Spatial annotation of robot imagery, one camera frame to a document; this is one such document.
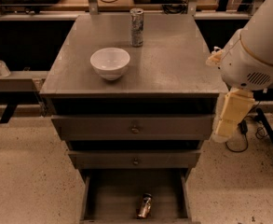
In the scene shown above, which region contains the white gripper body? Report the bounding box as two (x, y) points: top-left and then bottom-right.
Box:
(220, 29), (273, 91)

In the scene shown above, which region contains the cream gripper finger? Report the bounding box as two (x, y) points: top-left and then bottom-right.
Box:
(206, 47), (223, 67)
(212, 88), (255, 143)

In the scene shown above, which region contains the orange soda can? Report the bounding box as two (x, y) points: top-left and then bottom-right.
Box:
(137, 193), (153, 219)

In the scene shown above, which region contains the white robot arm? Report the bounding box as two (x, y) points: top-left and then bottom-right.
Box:
(206, 0), (273, 143)

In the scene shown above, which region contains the tall silver can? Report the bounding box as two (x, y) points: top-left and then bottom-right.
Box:
(130, 7), (143, 47)

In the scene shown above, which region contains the grey drawer cabinet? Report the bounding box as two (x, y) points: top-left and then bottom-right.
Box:
(38, 13), (230, 224)

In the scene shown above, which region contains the bottom open drawer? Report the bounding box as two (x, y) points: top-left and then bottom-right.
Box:
(79, 169), (200, 224)

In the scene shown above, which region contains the top grey drawer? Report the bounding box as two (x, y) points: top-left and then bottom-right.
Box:
(52, 115), (214, 141)

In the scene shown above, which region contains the grey drawer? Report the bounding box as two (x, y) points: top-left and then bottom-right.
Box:
(52, 115), (214, 141)
(68, 150), (200, 170)

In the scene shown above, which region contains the middle grey drawer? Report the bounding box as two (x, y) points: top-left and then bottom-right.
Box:
(68, 150), (200, 170)

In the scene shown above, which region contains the white ceramic bowl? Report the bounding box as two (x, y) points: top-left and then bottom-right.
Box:
(90, 48), (130, 80)

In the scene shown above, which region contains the black power adapter cable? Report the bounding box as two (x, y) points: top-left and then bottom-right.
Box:
(225, 101), (267, 154)

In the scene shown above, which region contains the grey metal rail left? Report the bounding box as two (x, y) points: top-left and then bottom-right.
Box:
(0, 71), (48, 92)

